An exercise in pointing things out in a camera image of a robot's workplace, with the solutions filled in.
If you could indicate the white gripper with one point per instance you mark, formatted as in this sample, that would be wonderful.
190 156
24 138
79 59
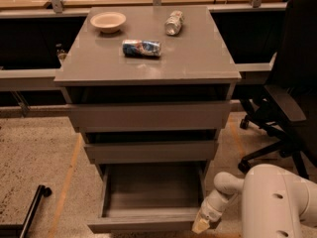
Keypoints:
210 211

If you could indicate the grey bottom drawer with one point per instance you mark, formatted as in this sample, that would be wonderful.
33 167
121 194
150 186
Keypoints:
149 197

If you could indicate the grey long desk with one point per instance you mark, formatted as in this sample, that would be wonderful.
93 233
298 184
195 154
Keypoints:
35 44

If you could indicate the grey drawer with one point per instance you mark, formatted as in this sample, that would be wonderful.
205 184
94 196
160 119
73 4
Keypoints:
151 152
150 116
149 197

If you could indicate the grey drawer cabinet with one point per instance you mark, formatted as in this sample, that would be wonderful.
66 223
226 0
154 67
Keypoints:
194 66

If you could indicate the clear plastic water bottle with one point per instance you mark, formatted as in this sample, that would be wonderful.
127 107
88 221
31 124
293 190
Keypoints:
174 23

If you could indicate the blue crushed soda can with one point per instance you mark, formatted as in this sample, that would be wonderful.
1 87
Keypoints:
141 48

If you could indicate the grey top drawer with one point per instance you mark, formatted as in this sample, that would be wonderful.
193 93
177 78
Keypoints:
150 116

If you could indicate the black wheeled base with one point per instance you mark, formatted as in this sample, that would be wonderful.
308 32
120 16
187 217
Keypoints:
21 230

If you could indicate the black office chair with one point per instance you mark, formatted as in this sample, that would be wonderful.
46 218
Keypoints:
286 106

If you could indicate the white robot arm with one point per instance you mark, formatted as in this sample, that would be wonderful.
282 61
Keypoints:
275 202

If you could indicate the white paper bowl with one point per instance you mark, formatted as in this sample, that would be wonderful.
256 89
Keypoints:
108 22

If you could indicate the grey middle drawer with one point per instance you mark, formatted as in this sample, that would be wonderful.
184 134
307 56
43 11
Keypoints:
151 152

